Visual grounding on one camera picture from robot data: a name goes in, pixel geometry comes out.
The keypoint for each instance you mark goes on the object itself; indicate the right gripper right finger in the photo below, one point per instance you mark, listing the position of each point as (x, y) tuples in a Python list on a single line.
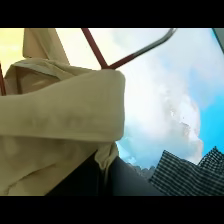
[(128, 181)]

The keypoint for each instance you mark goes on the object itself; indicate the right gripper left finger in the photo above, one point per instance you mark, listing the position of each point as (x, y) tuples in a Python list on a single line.
[(85, 180)]

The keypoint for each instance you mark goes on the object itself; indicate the cream long-sleeved shirt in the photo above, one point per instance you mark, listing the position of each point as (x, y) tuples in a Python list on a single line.
[(63, 113)]

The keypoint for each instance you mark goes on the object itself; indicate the red clothes hanger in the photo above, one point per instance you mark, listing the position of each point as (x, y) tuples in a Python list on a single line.
[(98, 53)]

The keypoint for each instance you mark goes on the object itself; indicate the black and white checked shirt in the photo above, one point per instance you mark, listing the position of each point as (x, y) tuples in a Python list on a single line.
[(186, 176)]

